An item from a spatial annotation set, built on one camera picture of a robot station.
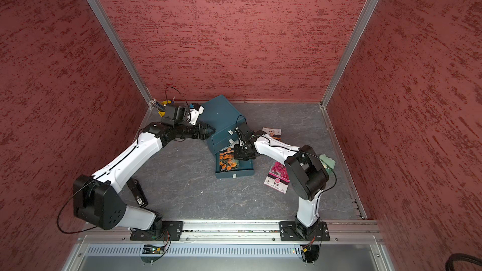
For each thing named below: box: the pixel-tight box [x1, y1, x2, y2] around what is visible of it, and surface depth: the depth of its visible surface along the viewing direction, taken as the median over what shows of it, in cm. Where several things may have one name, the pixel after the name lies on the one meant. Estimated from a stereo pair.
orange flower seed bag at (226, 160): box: [219, 146, 240, 172], surface depth 93 cm
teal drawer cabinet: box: [198, 94, 246, 155], surface depth 86 cm
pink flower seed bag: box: [263, 161, 291, 194], surface depth 90 cm
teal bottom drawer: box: [214, 151, 255, 179], surface depth 89 cm
